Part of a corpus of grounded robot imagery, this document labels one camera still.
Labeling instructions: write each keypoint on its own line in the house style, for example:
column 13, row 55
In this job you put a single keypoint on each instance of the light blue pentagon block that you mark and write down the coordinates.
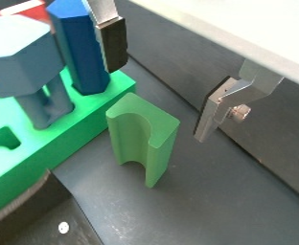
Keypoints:
column 29, row 70

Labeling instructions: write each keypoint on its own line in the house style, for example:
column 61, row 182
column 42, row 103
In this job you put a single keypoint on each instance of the black curved holder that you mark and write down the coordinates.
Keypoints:
column 45, row 217

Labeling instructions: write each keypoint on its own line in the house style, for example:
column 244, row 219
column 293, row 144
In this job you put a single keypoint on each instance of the green shape sorter board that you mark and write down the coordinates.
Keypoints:
column 30, row 151

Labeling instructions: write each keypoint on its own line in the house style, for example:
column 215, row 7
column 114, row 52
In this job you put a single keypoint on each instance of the green arch block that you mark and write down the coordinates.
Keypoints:
column 141, row 132

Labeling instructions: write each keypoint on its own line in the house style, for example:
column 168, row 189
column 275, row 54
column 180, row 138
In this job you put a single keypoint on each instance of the dark blue hexagonal block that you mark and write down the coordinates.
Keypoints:
column 78, row 45

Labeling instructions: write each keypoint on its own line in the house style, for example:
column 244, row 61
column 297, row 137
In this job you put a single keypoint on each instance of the red rounded block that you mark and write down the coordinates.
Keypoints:
column 30, row 8

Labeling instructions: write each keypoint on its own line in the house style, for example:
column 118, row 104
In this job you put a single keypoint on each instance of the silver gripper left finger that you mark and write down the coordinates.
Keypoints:
column 110, row 32

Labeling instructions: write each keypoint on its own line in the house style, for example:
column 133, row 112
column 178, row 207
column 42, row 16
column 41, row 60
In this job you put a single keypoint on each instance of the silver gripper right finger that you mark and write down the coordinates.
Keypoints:
column 228, row 100

